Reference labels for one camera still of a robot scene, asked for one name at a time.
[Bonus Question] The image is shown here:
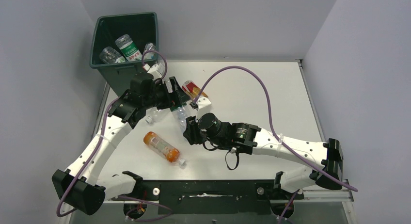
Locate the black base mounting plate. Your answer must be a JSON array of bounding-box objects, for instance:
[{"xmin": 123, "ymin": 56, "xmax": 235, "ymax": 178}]
[{"xmin": 127, "ymin": 179, "xmax": 292, "ymax": 215}]

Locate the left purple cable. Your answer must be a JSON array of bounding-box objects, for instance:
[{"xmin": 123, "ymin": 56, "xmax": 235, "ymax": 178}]
[{"xmin": 56, "ymin": 49, "xmax": 175, "ymax": 223}]

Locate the dark green label bottle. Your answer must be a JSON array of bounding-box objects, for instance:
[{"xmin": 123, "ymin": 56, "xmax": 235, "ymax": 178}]
[{"xmin": 171, "ymin": 104, "xmax": 191, "ymax": 132}]

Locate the orange juice bottle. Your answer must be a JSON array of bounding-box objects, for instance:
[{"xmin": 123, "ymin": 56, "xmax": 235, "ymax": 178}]
[{"xmin": 143, "ymin": 131, "xmax": 186, "ymax": 167}]

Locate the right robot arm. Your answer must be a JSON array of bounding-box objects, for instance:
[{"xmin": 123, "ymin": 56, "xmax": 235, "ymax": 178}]
[{"xmin": 183, "ymin": 113, "xmax": 343, "ymax": 198}]

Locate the dark green plastic bin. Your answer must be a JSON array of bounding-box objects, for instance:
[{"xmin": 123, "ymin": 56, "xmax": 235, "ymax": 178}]
[{"xmin": 89, "ymin": 12, "xmax": 160, "ymax": 96}]

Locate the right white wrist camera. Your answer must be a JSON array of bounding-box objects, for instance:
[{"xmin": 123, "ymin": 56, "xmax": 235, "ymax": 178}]
[{"xmin": 190, "ymin": 96, "xmax": 212, "ymax": 122}]

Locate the red gold label bottle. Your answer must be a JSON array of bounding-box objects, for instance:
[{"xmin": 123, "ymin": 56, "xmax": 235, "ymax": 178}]
[{"xmin": 182, "ymin": 80, "xmax": 201, "ymax": 101}]

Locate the clear unlabelled plastic bottle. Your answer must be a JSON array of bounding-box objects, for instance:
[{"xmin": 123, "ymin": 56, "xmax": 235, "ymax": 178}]
[{"xmin": 145, "ymin": 108, "xmax": 169, "ymax": 125}]

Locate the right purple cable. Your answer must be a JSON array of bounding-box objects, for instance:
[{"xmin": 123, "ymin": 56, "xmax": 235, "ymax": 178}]
[{"xmin": 192, "ymin": 65, "xmax": 359, "ymax": 224}]

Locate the green label green cap bottle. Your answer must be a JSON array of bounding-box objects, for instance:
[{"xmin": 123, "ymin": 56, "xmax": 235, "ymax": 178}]
[{"xmin": 115, "ymin": 34, "xmax": 142, "ymax": 62}]

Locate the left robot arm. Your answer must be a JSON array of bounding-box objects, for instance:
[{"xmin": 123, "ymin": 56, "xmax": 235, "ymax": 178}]
[{"xmin": 52, "ymin": 72, "xmax": 190, "ymax": 217}]

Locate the purple cable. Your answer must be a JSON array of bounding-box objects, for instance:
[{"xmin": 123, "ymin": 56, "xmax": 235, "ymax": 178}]
[
  {"xmin": 192, "ymin": 65, "xmax": 359, "ymax": 224},
  {"xmin": 56, "ymin": 49, "xmax": 175, "ymax": 223}
]

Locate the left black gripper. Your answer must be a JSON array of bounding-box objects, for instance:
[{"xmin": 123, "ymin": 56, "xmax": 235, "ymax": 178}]
[{"xmin": 143, "ymin": 77, "xmax": 190, "ymax": 110}]

